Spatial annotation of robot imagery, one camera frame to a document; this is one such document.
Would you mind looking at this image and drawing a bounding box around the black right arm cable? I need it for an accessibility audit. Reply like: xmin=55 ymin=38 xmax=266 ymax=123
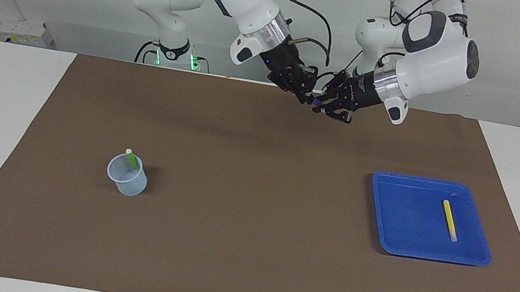
xmin=254 ymin=0 xmax=342 ymax=68

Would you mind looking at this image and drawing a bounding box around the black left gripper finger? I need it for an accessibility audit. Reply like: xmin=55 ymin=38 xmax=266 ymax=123
xmin=324 ymin=69 xmax=352 ymax=102
xmin=311 ymin=100 xmax=354 ymax=125

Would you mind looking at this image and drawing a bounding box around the black left base cable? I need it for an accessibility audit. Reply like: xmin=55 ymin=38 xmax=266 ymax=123
xmin=307 ymin=43 xmax=365 ymax=98

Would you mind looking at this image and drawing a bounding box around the black right base cable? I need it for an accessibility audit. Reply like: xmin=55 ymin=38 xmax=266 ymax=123
xmin=134 ymin=38 xmax=162 ymax=66

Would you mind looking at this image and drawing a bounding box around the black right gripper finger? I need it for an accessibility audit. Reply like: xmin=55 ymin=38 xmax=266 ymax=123
xmin=298 ymin=65 xmax=320 ymax=98
xmin=273 ymin=79 xmax=317 ymax=107

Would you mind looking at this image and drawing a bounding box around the yellow pen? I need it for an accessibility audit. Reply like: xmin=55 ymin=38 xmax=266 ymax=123
xmin=437 ymin=199 xmax=464 ymax=243

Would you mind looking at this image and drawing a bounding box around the clear plastic cup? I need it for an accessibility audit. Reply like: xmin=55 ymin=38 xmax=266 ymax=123
xmin=103 ymin=150 xmax=152 ymax=199

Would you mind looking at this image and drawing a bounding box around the brown table mat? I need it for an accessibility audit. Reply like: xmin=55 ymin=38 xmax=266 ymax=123
xmin=0 ymin=38 xmax=520 ymax=292

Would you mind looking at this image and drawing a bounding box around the green pen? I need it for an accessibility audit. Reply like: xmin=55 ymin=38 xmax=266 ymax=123
xmin=122 ymin=148 xmax=143 ymax=172

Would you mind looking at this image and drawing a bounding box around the white box with yellow labels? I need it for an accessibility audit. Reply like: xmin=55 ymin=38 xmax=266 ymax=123
xmin=0 ymin=15 xmax=59 ymax=51

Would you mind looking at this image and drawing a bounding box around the black base cable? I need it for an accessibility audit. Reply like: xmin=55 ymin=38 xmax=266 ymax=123
xmin=134 ymin=38 xmax=162 ymax=66
xmin=307 ymin=43 xmax=365 ymax=98

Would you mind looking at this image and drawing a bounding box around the blue plastic tray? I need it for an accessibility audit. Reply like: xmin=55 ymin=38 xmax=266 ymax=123
xmin=360 ymin=168 xmax=503 ymax=272

